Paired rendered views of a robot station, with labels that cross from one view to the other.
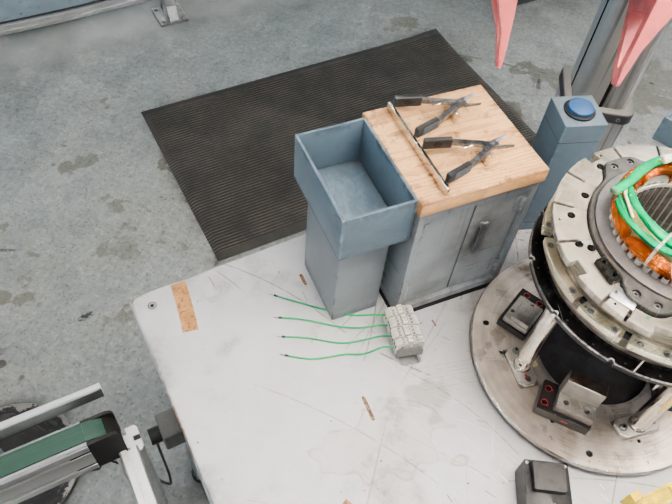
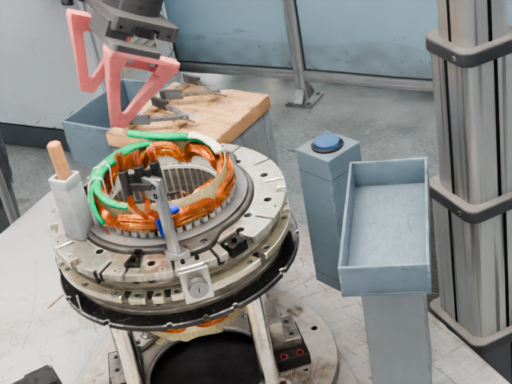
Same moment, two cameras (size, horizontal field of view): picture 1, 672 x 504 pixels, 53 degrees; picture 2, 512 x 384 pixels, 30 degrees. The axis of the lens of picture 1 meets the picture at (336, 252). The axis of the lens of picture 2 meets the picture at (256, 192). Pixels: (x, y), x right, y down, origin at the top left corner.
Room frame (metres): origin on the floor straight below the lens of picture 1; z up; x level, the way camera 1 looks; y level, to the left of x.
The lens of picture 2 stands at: (0.22, -1.47, 1.75)
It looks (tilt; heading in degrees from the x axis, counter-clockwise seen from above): 31 degrees down; 66
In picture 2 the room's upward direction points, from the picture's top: 11 degrees counter-clockwise
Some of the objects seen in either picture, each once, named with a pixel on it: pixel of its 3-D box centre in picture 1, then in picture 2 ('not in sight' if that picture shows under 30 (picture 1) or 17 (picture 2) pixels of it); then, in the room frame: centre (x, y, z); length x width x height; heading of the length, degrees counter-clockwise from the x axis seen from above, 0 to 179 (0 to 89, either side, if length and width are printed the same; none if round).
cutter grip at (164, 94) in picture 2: (426, 127); (171, 94); (0.71, -0.11, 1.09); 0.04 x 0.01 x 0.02; 133
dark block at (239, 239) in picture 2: not in sight; (234, 244); (0.58, -0.56, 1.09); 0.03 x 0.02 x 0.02; 15
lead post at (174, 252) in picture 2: not in sight; (168, 218); (0.51, -0.55, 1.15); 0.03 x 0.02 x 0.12; 110
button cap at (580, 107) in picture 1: (581, 107); (326, 141); (0.85, -0.35, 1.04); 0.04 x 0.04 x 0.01
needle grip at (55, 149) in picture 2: not in sight; (60, 164); (0.44, -0.41, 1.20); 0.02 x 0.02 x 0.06
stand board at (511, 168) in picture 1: (452, 146); (189, 120); (0.71, -0.15, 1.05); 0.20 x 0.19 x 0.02; 118
